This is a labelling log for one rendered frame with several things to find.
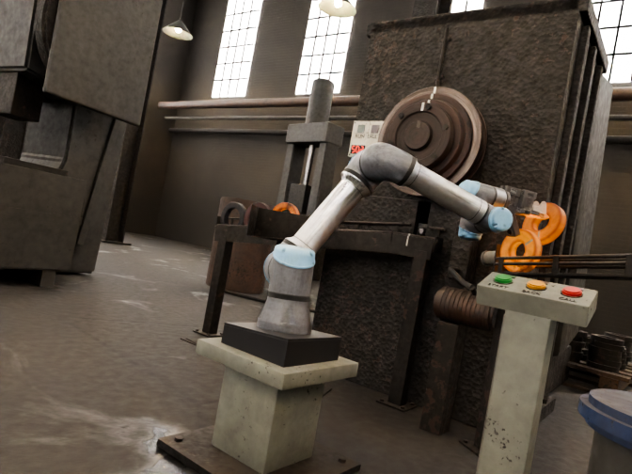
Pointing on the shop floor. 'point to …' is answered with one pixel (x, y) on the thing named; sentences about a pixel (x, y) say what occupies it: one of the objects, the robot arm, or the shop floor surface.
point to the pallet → (601, 361)
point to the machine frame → (539, 34)
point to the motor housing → (450, 353)
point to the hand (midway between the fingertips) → (545, 218)
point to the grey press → (76, 92)
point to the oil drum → (242, 259)
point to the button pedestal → (523, 366)
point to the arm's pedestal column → (260, 433)
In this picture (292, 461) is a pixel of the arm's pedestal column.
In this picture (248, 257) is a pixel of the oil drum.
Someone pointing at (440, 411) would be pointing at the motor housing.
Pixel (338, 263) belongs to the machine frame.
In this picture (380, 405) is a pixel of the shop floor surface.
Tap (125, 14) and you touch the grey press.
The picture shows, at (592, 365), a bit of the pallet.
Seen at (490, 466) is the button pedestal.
